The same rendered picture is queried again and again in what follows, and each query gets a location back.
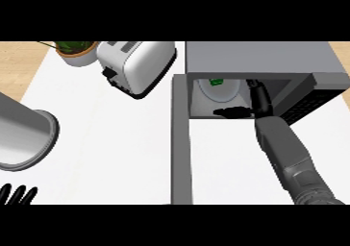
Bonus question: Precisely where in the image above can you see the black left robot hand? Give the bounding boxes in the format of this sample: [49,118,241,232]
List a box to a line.
[0,183,40,206]

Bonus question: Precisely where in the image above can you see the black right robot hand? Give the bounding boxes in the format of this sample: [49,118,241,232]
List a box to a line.
[211,79,275,119]

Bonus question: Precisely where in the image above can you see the white round microwave plate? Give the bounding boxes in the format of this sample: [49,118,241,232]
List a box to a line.
[195,78,242,105]

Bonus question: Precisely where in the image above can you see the grey microwave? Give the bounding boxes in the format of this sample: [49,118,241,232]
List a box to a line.
[183,40,350,127]

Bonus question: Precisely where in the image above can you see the grey microwave door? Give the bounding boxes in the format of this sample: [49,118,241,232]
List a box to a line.
[170,74,194,206]

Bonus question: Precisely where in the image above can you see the grey metal cylinder container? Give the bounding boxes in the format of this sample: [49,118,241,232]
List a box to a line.
[0,88,60,173]

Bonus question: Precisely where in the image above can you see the silver toaster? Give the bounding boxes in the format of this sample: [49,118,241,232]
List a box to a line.
[94,40,179,101]

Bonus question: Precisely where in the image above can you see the white pot with orange rim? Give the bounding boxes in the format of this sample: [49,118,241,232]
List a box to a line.
[55,41,102,68]

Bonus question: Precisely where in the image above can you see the green leafy plant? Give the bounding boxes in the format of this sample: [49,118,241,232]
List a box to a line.
[37,40,96,55]

